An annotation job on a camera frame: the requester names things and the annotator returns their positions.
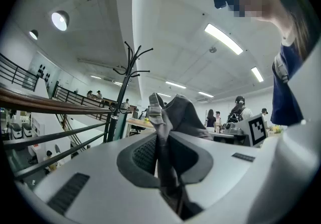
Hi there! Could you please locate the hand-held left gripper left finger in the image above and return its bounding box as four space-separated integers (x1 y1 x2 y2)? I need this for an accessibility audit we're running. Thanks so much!
32 132 182 221

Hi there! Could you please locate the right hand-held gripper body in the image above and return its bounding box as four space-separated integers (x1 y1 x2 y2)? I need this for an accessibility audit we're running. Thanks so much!
224 114 268 148

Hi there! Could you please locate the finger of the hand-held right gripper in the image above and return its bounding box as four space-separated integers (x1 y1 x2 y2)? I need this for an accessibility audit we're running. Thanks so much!
208 131 237 145

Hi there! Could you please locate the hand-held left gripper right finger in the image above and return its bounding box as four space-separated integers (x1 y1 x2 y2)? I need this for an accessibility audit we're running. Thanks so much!
172 131 267 213

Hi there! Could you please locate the grey cloth garment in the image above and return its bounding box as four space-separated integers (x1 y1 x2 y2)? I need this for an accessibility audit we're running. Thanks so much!
148 91 214 220

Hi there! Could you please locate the black coat rack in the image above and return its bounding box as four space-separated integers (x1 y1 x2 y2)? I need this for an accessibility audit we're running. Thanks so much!
107 41 154 143

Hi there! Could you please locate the person's blue shirt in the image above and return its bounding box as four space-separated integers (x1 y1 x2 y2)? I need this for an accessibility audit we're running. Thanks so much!
270 43 304 126

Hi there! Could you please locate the black office chair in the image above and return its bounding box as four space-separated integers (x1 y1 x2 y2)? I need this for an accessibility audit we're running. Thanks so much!
130 124 147 136

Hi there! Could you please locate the wooden desk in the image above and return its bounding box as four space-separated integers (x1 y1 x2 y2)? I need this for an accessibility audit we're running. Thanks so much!
126 118 156 131

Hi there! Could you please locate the black stair railing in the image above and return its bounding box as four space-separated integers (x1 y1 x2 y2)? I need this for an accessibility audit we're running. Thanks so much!
51 81 111 121

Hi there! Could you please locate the white wheeled machine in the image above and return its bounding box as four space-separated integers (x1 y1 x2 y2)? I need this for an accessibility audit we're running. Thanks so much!
22 122 33 139
10 122 22 140

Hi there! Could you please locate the railing with wooden handrail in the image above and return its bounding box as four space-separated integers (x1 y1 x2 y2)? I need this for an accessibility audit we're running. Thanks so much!
0 87 115 181

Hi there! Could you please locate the person's head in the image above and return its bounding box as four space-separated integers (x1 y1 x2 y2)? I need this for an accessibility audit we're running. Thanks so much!
227 0 295 43

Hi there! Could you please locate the black balcony railing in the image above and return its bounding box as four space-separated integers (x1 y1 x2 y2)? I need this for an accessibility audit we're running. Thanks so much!
0 53 40 92

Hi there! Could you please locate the grey shoulder strap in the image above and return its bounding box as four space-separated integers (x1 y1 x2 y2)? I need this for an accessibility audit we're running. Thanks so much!
274 53 289 83

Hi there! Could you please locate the group of black wall discs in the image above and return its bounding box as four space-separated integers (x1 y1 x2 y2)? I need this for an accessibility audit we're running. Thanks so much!
37 65 51 80

